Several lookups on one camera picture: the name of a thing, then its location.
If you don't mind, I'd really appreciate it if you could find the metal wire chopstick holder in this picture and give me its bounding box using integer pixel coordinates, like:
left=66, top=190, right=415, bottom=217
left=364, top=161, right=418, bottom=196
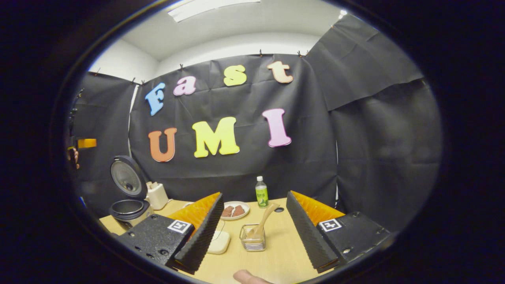
left=239, top=224, right=267, bottom=252

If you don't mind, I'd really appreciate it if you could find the dark grey rice cooker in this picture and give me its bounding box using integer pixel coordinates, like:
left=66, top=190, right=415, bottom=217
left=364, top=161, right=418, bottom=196
left=109, top=155, right=154, bottom=230

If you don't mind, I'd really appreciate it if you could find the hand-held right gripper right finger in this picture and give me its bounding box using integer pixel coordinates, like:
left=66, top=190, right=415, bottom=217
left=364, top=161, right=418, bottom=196
left=286, top=191, right=399, bottom=274

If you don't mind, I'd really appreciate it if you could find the cream utensil box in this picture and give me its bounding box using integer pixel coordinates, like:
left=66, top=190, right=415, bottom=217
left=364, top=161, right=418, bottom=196
left=145, top=181, right=169, bottom=211

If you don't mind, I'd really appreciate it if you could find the white round plate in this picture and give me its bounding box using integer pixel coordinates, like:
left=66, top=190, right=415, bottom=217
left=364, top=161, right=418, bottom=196
left=220, top=201, right=250, bottom=220

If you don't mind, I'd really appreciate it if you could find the wooden spoon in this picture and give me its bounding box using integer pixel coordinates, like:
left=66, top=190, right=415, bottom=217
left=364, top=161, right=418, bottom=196
left=247, top=203, right=280, bottom=239

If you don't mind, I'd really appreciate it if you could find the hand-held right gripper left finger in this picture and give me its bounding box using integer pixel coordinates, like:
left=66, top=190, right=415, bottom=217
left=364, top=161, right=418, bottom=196
left=114, top=192, right=224, bottom=275

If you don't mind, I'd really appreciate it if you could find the green tea bottle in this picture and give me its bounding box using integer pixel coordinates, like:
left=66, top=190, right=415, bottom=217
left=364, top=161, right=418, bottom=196
left=255, top=176, right=269, bottom=208

